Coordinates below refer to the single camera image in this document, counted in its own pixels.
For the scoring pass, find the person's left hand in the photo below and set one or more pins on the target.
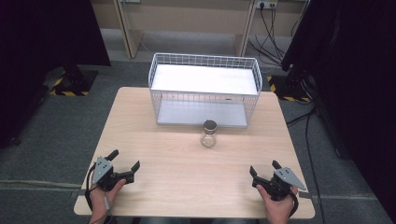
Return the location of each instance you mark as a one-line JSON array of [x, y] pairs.
[[104, 199]]

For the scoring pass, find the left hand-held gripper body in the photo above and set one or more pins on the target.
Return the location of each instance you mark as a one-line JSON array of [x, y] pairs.
[[102, 169]]

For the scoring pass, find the beige wooden desk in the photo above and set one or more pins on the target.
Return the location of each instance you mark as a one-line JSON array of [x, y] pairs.
[[186, 18]]

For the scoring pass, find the black stand base hazard tape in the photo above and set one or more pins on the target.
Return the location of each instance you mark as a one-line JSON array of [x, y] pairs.
[[73, 82], [288, 90]]

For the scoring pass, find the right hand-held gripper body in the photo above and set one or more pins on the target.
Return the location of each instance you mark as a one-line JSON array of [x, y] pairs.
[[285, 180]]

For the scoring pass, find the white power strip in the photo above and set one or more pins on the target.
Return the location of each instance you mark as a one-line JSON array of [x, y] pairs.
[[266, 4]]

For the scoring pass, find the person's right hand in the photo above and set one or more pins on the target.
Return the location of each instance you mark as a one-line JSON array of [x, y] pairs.
[[278, 207]]

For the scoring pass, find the glass jar with black lid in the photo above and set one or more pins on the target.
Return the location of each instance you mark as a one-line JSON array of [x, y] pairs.
[[209, 134]]

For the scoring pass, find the black curtain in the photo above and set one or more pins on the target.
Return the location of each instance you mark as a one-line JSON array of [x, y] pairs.
[[358, 77], [37, 46]]

